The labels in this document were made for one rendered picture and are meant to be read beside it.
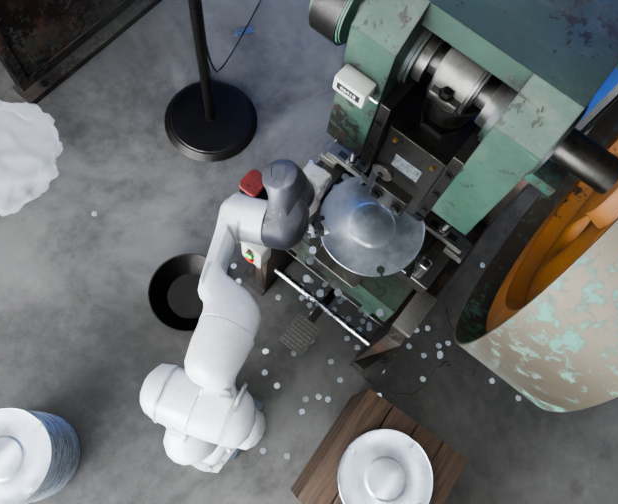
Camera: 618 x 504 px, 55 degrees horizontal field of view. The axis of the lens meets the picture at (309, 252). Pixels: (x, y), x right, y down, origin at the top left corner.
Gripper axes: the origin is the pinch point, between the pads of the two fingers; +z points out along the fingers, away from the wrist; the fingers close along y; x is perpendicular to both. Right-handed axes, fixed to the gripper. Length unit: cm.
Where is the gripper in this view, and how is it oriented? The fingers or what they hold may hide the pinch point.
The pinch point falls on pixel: (321, 228)
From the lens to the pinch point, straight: 155.0
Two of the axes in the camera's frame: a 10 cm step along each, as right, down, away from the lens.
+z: 2.4, 2.5, 9.4
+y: 1.5, 9.5, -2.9
